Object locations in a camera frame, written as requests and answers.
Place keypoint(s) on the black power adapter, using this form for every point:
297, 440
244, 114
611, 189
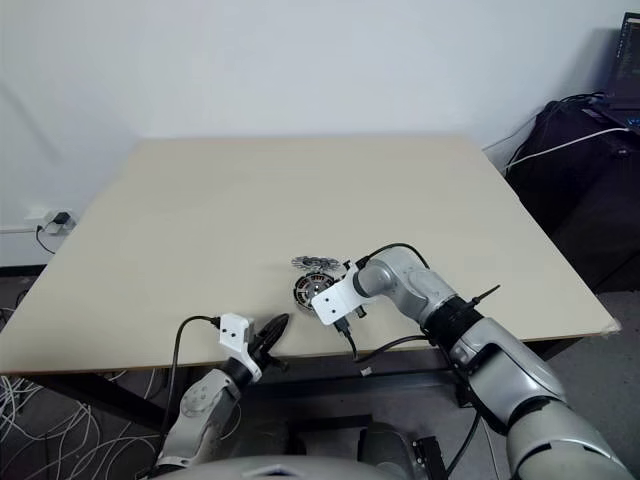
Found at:
61, 219

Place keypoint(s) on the black bag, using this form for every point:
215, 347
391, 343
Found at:
575, 195

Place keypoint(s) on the white wall power outlet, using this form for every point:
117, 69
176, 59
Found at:
37, 215

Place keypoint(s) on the tape piece on table corner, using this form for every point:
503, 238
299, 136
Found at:
613, 329

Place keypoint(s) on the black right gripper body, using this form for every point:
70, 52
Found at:
358, 313

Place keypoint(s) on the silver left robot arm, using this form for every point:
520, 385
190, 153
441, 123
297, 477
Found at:
200, 400

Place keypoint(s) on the grey robot torso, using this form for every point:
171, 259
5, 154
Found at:
280, 470

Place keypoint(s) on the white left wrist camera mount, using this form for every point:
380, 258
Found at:
232, 330

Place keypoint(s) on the motor stator with copper windings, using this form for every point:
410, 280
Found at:
305, 291

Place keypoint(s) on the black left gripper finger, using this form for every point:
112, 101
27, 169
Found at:
276, 337
271, 327

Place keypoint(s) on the black metal table frame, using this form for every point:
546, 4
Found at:
100, 395

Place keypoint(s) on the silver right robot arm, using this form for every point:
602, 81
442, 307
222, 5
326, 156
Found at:
500, 360

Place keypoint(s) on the black open laptop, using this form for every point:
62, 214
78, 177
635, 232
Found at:
627, 60

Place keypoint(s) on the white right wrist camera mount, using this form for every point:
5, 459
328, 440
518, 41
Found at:
332, 302

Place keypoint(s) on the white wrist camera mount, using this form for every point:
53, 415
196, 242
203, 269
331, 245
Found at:
232, 330
332, 302

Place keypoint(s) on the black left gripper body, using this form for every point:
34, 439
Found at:
260, 356

